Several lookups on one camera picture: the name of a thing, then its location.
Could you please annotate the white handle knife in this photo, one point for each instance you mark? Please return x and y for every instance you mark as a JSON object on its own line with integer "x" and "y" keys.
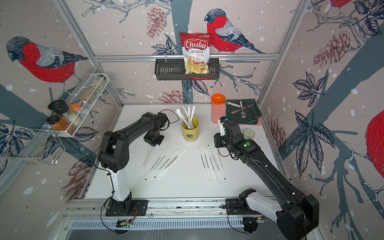
{"x": 232, "y": 104}

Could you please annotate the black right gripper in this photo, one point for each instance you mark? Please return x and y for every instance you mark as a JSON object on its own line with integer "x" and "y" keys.
{"x": 216, "y": 140}

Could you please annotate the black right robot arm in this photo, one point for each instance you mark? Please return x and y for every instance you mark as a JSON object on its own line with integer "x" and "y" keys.
{"x": 295, "y": 213}

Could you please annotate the pink tray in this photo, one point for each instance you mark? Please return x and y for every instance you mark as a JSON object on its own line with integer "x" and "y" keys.
{"x": 218, "y": 111}

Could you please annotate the orange spice jar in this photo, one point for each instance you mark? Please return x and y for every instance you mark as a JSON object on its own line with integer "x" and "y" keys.
{"x": 60, "y": 124}

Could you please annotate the orange bowl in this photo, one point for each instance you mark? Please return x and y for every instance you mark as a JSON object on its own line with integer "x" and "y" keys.
{"x": 218, "y": 99}

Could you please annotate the Chuba cassava chips bag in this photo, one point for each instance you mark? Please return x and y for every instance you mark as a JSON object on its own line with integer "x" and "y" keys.
{"x": 196, "y": 52}

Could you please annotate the yellow straw cup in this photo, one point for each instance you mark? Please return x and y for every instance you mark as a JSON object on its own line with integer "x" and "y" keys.
{"x": 191, "y": 135}

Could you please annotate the white wire spice rack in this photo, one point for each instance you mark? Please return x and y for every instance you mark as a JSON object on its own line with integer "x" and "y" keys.
{"x": 80, "y": 103}

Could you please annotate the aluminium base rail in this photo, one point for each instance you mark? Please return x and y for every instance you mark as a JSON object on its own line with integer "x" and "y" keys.
{"x": 167, "y": 214}

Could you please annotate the bundle wrapped straws in cup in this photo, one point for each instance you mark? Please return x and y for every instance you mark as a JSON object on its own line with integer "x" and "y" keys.
{"x": 187, "y": 116}

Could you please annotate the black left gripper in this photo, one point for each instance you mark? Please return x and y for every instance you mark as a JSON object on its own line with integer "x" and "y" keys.
{"x": 148, "y": 138}

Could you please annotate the green mat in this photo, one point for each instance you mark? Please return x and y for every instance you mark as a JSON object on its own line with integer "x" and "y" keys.
{"x": 254, "y": 115}

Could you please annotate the black lid spice jar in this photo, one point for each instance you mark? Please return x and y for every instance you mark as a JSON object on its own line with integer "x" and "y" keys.
{"x": 59, "y": 107}

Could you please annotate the black wall basket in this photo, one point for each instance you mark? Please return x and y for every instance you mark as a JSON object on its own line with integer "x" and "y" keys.
{"x": 174, "y": 70}

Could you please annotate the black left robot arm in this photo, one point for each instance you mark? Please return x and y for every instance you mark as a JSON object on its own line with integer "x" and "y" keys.
{"x": 114, "y": 156}

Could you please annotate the metal spoon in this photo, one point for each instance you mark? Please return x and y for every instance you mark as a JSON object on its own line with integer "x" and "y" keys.
{"x": 243, "y": 114}

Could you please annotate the straw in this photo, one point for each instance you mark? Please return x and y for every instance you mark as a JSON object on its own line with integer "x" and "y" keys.
{"x": 160, "y": 164}
{"x": 211, "y": 161}
{"x": 204, "y": 165}
{"x": 156, "y": 164}
{"x": 167, "y": 162}
{"x": 208, "y": 167}
{"x": 221, "y": 165}
{"x": 215, "y": 161}
{"x": 181, "y": 153}
{"x": 146, "y": 160}

